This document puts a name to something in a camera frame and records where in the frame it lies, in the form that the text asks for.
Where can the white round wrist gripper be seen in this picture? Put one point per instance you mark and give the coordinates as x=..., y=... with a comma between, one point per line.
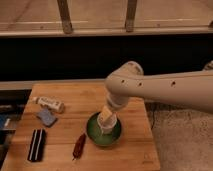
x=115, y=102

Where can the yellow wedge block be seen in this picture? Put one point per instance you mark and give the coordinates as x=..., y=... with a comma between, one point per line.
x=105, y=114

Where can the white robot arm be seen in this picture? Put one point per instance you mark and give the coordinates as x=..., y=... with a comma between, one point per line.
x=190, y=89

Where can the white plastic cup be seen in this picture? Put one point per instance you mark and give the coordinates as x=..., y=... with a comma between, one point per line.
x=107, y=127

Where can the green round plate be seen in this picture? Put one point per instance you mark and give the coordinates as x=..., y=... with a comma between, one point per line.
x=94, y=132

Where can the dark red chili pepper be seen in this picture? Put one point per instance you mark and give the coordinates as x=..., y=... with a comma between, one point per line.
x=79, y=145

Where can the blue sponge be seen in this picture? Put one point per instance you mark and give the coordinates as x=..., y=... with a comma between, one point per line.
x=46, y=117

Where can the black white striped block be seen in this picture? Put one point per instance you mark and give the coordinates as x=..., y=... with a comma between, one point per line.
x=37, y=144

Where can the blue object at left edge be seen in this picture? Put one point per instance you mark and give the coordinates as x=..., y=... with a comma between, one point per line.
x=4, y=121

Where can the right metal post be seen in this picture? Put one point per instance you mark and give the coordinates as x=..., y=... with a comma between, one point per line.
x=130, y=15

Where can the metal post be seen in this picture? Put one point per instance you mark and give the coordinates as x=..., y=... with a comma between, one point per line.
x=65, y=16
x=130, y=15

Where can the left metal post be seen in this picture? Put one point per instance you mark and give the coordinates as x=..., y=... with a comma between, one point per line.
x=65, y=16

